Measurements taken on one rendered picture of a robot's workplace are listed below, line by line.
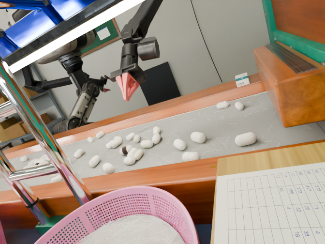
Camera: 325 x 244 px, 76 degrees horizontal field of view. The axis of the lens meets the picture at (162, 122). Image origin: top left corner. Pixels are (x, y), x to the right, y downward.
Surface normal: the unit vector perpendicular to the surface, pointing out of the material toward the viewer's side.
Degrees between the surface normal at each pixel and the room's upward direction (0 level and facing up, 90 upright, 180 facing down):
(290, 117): 90
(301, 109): 90
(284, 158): 0
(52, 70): 90
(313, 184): 0
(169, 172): 0
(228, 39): 90
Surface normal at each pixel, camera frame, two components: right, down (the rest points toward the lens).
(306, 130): -0.37, -0.87
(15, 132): -0.14, 0.40
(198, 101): -0.46, -0.30
